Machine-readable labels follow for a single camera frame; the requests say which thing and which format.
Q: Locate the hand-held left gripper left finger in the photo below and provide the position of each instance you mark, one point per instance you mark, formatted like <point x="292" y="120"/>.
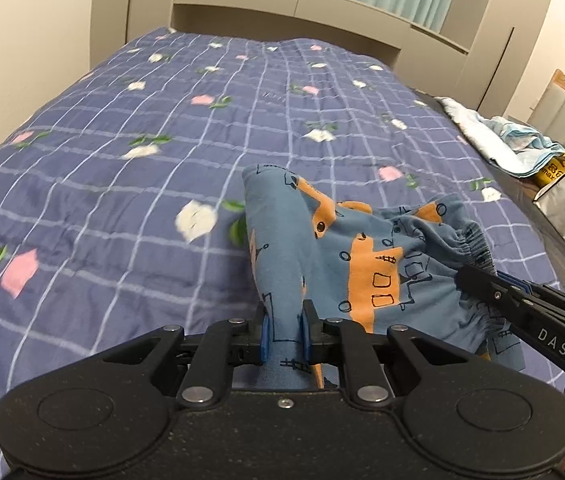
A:
<point x="264" y="336"/>

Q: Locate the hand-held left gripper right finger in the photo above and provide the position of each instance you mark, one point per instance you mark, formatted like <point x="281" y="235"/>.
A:
<point x="306" y="336"/>

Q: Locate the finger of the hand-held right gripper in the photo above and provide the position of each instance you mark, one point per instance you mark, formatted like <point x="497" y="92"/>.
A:
<point x="537" y="294"/>
<point x="484" y="287"/>

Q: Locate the blue pants with orange print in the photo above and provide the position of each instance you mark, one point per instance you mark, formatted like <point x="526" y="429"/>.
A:
<point x="287" y="240"/>

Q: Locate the yellow packet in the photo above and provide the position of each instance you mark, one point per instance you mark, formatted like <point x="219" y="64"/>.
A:
<point x="559" y="170"/>

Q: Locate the light blue crumpled cloth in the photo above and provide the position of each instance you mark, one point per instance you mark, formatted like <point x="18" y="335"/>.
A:
<point x="487" y="135"/>

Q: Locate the purple checked floral blanket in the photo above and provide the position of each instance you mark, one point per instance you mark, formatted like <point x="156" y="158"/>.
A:
<point x="112" y="210"/>

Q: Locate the beige bed headboard unit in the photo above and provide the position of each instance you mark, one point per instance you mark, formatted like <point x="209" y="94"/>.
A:
<point x="262" y="10"/>

